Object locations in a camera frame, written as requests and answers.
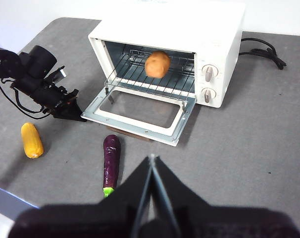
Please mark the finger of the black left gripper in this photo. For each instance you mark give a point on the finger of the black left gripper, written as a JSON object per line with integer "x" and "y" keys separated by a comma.
{"x": 67, "y": 114}
{"x": 75, "y": 107}

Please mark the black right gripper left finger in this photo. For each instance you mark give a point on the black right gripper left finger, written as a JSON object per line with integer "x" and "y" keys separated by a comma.
{"x": 103, "y": 218}

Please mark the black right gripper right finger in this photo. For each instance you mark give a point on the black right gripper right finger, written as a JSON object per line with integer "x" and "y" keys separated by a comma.
{"x": 214, "y": 220}

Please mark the brown potato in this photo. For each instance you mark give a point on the brown potato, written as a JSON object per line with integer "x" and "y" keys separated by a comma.
{"x": 157, "y": 65}

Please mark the beige oven knob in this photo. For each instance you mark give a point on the beige oven knob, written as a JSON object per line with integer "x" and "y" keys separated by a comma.
{"x": 209, "y": 73}
{"x": 208, "y": 95}

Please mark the cream white toaster oven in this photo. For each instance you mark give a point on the cream white toaster oven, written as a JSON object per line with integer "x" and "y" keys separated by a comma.
{"x": 189, "y": 27}

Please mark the yellow toy corn cob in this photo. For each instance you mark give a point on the yellow toy corn cob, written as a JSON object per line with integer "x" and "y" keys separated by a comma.
{"x": 32, "y": 141}

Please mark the purple toy eggplant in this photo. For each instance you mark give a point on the purple toy eggplant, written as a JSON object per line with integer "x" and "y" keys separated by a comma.
{"x": 111, "y": 158}

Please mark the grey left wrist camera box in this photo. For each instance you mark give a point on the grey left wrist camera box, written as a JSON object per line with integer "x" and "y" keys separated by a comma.
{"x": 62, "y": 73}

